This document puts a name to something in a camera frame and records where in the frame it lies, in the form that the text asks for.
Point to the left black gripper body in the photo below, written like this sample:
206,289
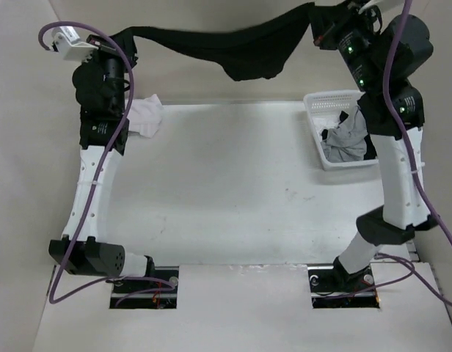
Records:
108,57

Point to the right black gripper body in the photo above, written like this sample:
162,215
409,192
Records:
354,36

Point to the black tank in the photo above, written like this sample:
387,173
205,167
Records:
371,153
259,51

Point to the white tank top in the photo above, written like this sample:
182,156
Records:
145,116

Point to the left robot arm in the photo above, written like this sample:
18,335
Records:
101,89

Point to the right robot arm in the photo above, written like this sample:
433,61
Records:
381,62

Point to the grey tank top in basket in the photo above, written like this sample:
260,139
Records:
346,142

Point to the black tank top over rim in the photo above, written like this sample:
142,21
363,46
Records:
371,153

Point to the white plastic laundry basket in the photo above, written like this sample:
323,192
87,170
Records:
332,103

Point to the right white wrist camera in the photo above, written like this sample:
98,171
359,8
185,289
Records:
382,5

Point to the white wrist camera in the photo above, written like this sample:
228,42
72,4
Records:
69,45
382,5

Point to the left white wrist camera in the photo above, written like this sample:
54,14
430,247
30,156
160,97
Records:
69,45

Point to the right metal table rail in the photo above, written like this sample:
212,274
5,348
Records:
412,250

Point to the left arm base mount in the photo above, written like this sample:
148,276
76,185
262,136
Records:
141,294

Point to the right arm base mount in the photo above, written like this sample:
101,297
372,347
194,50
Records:
328,293

